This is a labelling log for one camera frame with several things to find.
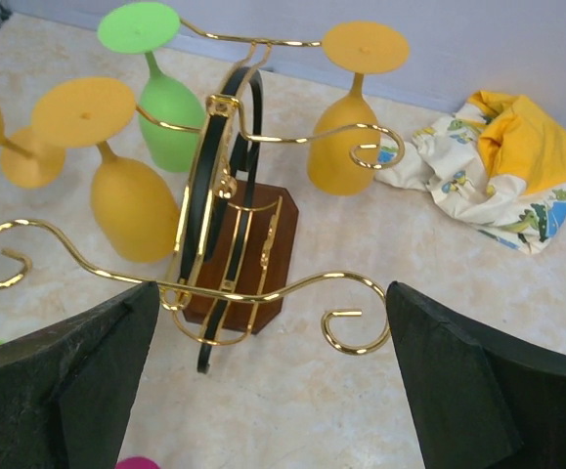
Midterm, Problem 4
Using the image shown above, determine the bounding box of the yellow patterned cloth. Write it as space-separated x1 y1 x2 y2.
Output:
374 90 566 254

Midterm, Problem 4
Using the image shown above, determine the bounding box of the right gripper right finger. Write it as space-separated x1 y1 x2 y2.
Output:
386 281 566 468

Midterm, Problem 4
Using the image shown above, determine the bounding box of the pink plastic wine glass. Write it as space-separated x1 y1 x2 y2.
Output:
115 456 160 469

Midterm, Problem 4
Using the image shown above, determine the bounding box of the orange plastic wine glass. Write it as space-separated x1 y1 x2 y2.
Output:
307 21 409 195
31 76 179 263
0 108 66 189

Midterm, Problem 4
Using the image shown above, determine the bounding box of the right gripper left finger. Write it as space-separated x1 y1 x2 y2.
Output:
0 282 159 468

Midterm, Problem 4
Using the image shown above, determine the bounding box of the gold wire wine glass rack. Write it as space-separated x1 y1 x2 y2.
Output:
0 17 407 375

